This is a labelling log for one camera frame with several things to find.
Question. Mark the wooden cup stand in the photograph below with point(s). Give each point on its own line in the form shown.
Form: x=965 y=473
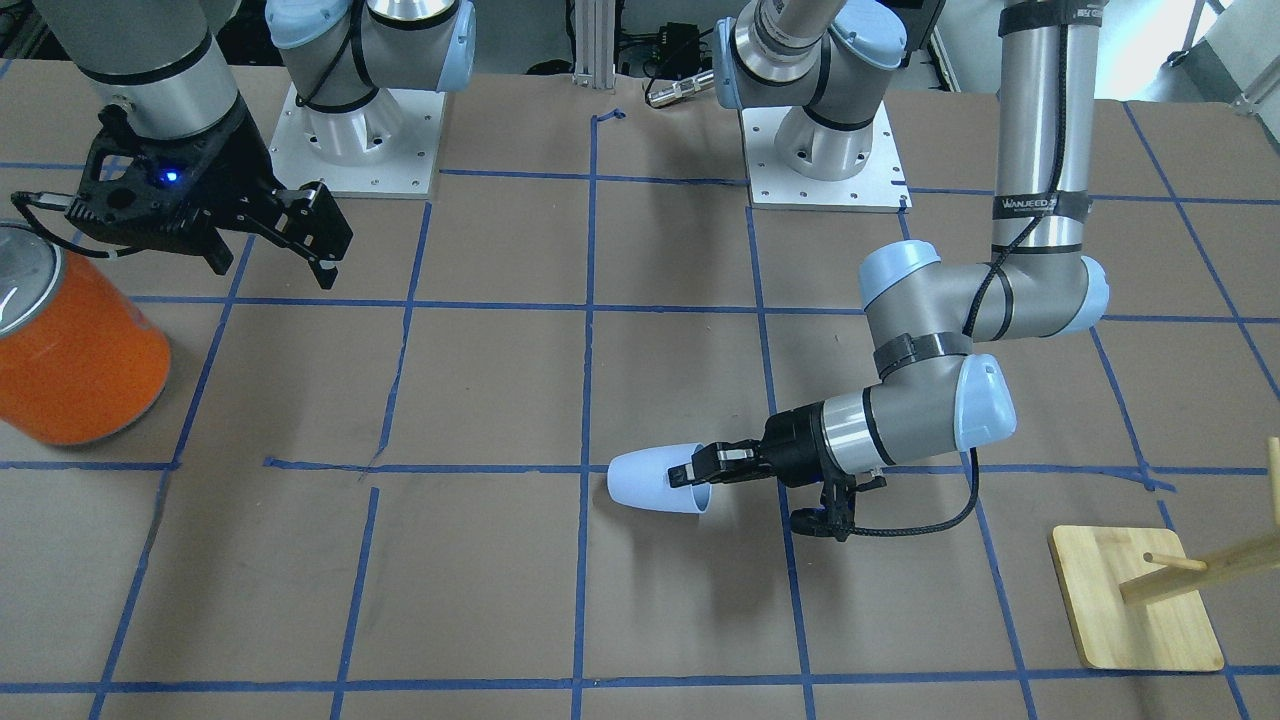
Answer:
x=1132 y=595

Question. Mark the orange can with grey lid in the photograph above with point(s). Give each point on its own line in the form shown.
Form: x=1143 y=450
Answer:
x=79 y=361

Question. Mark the aluminium frame post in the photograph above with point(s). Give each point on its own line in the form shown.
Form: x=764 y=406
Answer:
x=593 y=32

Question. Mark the black gripper near stand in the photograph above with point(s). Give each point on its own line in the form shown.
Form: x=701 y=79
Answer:
x=794 y=445

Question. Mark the silver robot arm near stand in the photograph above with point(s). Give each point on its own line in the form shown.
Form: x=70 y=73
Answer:
x=828 y=62

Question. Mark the silver robot arm near can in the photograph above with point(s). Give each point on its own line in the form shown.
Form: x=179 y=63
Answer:
x=160 y=62

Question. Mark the black gripper near can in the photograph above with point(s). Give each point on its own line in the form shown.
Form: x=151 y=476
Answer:
x=243 y=165

